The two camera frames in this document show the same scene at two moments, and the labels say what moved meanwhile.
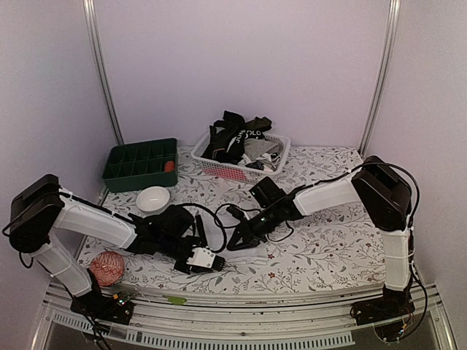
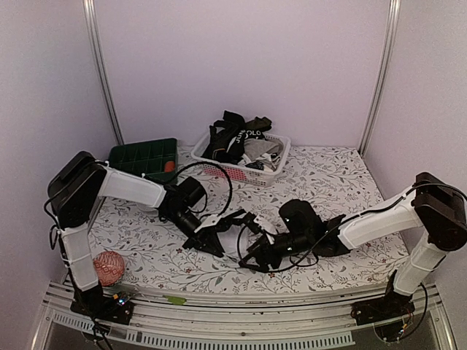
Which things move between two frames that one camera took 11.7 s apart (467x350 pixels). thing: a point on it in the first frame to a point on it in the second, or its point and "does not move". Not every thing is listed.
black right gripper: (246, 239) to (263, 250)
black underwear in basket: (227, 138) does not move
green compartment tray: (141, 165) does not move
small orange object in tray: (168, 166) does not move
